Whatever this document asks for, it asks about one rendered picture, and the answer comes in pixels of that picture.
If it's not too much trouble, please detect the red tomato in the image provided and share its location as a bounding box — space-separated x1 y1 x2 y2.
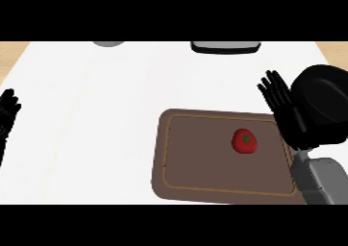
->
231 128 260 155

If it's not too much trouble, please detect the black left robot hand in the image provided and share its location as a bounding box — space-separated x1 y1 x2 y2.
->
0 88 22 184

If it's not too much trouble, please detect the grey round object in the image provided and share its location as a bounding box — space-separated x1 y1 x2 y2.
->
92 41 126 48

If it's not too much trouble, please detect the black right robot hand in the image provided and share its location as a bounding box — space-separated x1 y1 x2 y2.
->
256 69 324 152

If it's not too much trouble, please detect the brown tray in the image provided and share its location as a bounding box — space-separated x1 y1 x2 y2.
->
151 108 309 206

